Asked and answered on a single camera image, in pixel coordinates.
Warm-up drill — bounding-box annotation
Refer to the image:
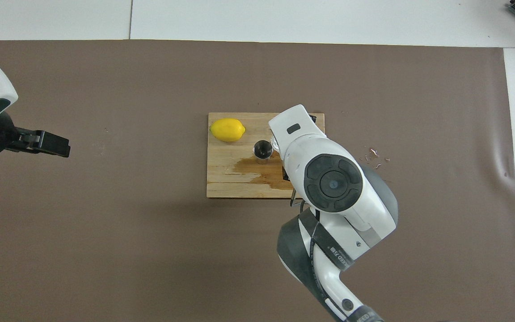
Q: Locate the yellow lemon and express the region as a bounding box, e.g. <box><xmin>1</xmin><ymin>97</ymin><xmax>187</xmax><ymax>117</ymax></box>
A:
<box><xmin>210</xmin><ymin>118</ymin><xmax>246</xmax><ymax>143</ymax></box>

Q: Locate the brown paper table mat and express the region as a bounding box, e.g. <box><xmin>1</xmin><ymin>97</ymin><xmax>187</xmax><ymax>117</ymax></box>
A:
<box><xmin>0</xmin><ymin>39</ymin><xmax>515</xmax><ymax>322</ymax></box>

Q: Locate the steel double jigger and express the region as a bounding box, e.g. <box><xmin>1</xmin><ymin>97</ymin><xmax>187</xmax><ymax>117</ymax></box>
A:
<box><xmin>253</xmin><ymin>140</ymin><xmax>273</xmax><ymax>165</ymax></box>

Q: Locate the wooden cutting board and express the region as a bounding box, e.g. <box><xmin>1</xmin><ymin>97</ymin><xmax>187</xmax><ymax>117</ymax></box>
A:
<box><xmin>206</xmin><ymin>112</ymin><xmax>327</xmax><ymax>199</ymax></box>

